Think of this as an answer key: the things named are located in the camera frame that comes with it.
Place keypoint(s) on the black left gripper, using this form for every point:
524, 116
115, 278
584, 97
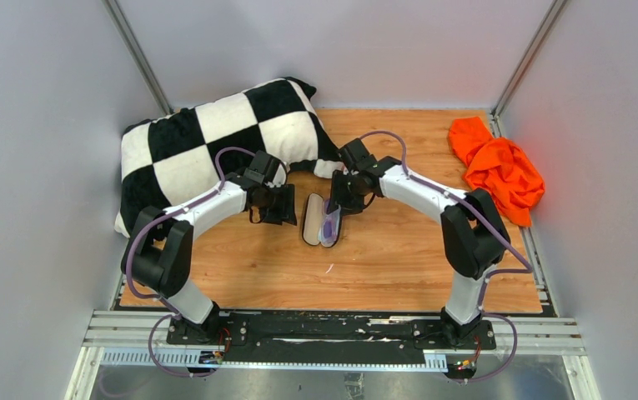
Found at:
285, 211

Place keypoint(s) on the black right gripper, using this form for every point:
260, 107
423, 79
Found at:
338, 197

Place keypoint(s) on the black glasses case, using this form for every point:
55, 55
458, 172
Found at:
312, 219

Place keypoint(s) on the pink transparent sunglasses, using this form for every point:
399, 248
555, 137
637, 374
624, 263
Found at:
330, 227

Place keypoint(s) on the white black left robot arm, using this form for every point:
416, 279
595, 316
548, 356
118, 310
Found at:
159, 252

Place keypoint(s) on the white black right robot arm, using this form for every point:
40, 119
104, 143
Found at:
474, 236

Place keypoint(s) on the black white checkered pillow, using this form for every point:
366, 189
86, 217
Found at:
170, 160

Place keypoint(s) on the orange crumpled cloth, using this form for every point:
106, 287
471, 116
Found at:
500, 167

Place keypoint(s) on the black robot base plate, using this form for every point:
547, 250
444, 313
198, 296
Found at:
325, 337

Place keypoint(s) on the aluminium frame rail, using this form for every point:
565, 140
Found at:
125, 31

